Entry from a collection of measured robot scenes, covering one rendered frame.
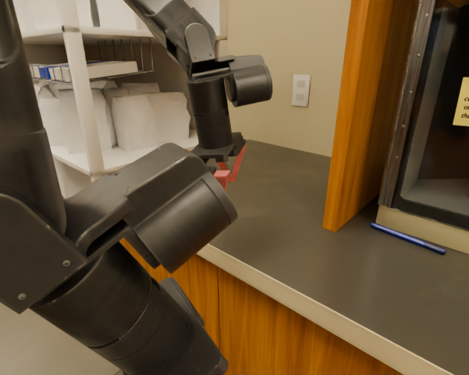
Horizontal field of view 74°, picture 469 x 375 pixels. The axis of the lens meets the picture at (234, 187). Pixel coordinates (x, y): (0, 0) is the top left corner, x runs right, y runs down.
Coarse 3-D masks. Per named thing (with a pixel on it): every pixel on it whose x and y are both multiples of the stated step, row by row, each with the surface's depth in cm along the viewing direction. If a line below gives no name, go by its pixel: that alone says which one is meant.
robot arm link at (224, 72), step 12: (204, 72) 47; (216, 72) 47; (228, 72) 47; (192, 84) 45; (204, 84) 45; (216, 84) 46; (228, 84) 48; (192, 96) 47; (204, 96) 46; (216, 96) 46; (228, 96) 50; (192, 108) 48; (204, 108) 47; (216, 108) 47
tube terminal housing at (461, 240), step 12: (384, 216) 66; (396, 216) 65; (408, 216) 63; (396, 228) 65; (408, 228) 64; (420, 228) 62; (432, 228) 61; (444, 228) 59; (456, 228) 58; (432, 240) 61; (444, 240) 60; (456, 240) 58; (468, 240) 57; (468, 252) 58
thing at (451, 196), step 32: (448, 0) 48; (448, 32) 50; (448, 64) 51; (416, 96) 55; (448, 96) 52; (416, 128) 56; (448, 128) 53; (416, 160) 58; (448, 160) 55; (416, 192) 60; (448, 192) 56; (448, 224) 57
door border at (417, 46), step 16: (432, 0) 50; (416, 16) 51; (432, 16) 50; (416, 32) 52; (416, 48) 53; (416, 64) 54; (416, 80) 54; (400, 112) 57; (400, 128) 58; (400, 144) 59; (400, 160) 60; (384, 192) 64
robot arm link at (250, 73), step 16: (192, 32) 44; (208, 32) 45; (192, 48) 44; (208, 48) 45; (192, 64) 45; (208, 64) 46; (224, 64) 48; (240, 64) 48; (256, 64) 48; (240, 80) 46; (256, 80) 47; (240, 96) 47; (256, 96) 48
